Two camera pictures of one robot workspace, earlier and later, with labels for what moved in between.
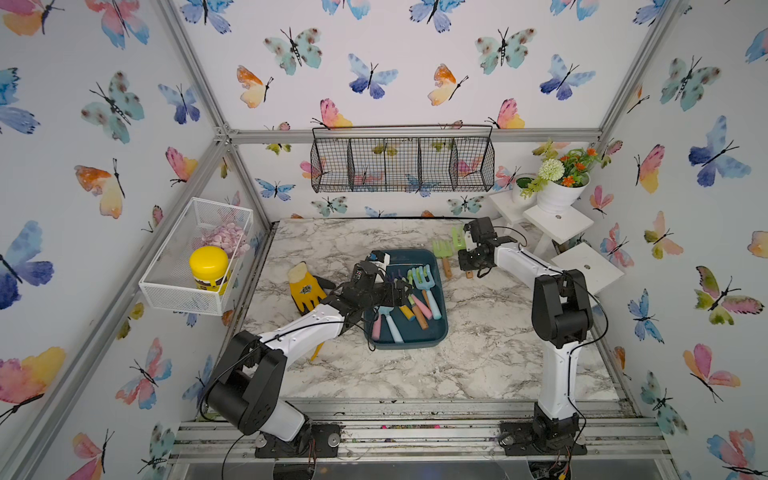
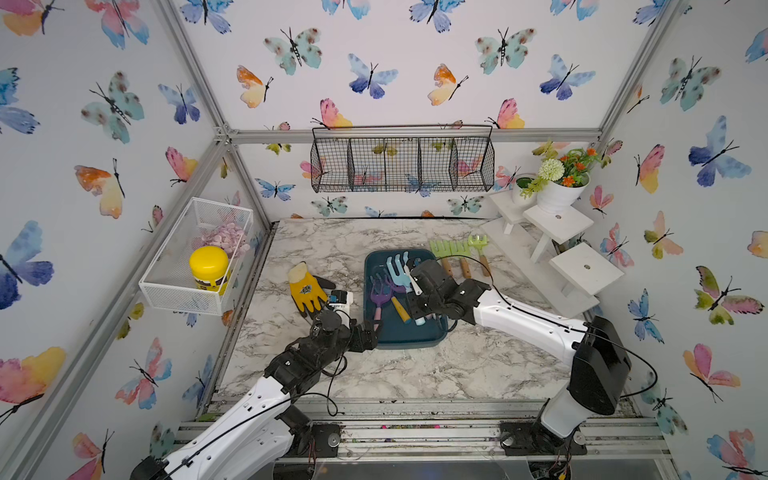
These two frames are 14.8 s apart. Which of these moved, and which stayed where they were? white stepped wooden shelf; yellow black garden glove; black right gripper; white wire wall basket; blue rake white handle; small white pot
Moved: blue rake white handle; black right gripper
Stayed: small white pot; white wire wall basket; white stepped wooden shelf; yellow black garden glove
